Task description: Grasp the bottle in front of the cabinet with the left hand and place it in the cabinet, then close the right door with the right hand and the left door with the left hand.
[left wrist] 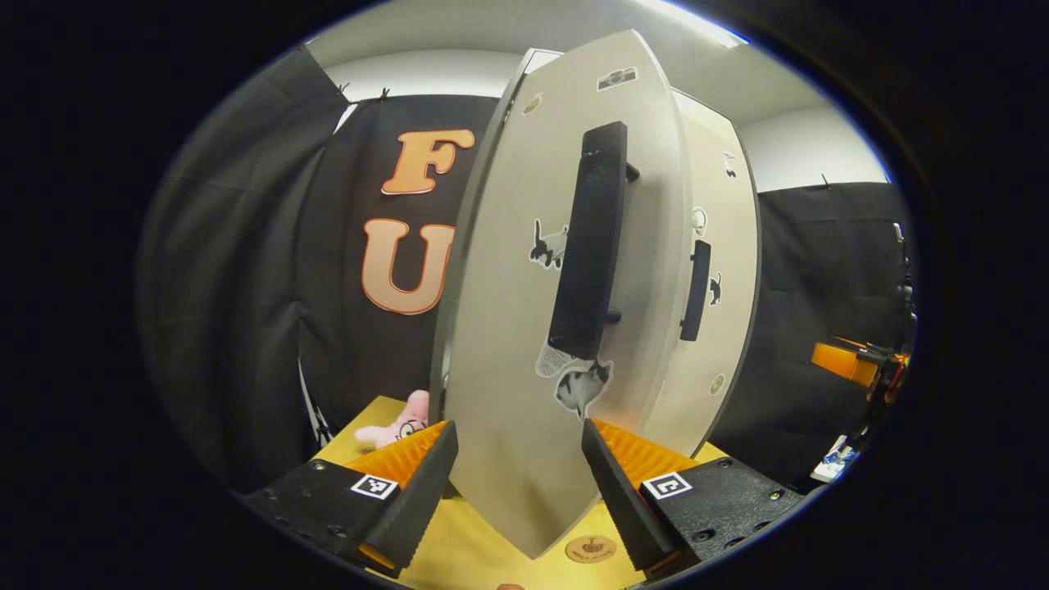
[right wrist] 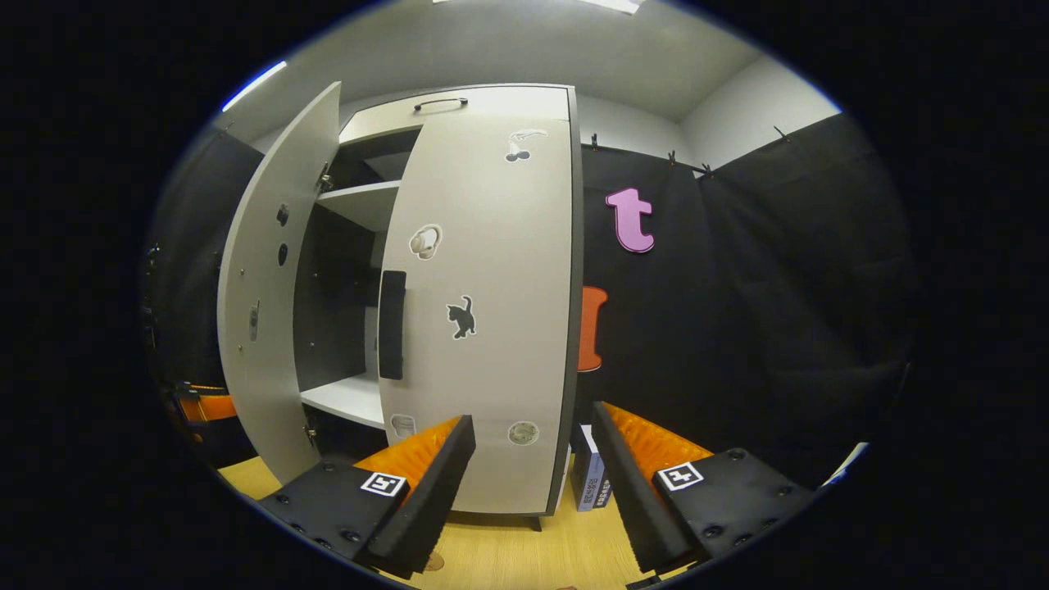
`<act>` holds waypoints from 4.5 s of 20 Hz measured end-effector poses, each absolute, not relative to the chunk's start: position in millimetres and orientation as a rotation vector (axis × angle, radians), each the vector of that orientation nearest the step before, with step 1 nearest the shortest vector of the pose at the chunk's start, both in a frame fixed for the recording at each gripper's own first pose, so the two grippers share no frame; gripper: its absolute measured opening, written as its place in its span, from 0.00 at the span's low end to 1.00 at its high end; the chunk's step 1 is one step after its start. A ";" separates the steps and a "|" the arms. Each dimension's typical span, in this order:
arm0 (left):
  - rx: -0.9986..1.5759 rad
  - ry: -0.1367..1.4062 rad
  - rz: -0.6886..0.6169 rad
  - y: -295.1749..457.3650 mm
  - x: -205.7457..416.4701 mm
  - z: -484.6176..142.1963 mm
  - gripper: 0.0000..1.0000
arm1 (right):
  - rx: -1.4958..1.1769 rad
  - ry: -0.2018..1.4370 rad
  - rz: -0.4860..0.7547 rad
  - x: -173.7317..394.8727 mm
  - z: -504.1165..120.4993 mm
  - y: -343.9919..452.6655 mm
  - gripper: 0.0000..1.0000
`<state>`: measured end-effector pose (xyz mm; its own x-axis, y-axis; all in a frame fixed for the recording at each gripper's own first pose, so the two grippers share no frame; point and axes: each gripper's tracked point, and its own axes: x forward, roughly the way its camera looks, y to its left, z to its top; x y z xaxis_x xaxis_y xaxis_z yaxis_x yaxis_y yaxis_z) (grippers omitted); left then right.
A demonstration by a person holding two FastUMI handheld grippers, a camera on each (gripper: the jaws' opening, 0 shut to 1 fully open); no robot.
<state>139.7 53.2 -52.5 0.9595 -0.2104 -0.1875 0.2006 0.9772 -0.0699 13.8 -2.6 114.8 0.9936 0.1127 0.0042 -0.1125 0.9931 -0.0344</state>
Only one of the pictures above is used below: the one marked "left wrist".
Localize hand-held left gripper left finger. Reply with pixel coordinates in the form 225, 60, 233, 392
246, 420, 460, 579

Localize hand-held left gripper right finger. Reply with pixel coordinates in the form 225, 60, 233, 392
582, 418, 808, 579

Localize white cabinet door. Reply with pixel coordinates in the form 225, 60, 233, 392
639, 90, 761, 458

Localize white cabinet door cat stickers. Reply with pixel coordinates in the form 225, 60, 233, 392
447, 30, 693, 561

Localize round wooden coaster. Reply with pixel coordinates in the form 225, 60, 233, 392
565, 534, 617, 564

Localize pink plush toy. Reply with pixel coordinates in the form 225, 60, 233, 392
354, 390, 431, 450

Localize black backdrop cloth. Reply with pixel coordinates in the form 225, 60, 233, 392
135, 45, 919, 492

